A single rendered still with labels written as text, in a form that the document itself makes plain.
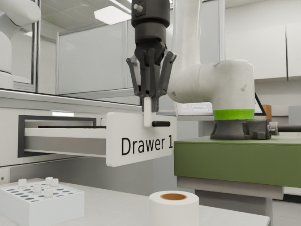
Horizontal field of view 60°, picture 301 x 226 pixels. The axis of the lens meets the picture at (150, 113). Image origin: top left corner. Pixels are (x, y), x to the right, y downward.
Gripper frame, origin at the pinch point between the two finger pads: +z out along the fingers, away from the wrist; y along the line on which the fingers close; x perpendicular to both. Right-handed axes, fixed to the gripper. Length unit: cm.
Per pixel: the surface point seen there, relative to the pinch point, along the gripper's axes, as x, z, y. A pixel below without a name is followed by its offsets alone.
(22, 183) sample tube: -25.4, 12.8, -9.4
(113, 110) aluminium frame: 26.9, -2.9, -33.5
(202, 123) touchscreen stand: 100, 2, -25
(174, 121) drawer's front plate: 15.7, 1.9, -1.7
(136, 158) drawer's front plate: -3.0, 10.5, -1.7
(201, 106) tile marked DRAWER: 91, -8, -22
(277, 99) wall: 368, -35, -10
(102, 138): -9.5, 5.8, -6.0
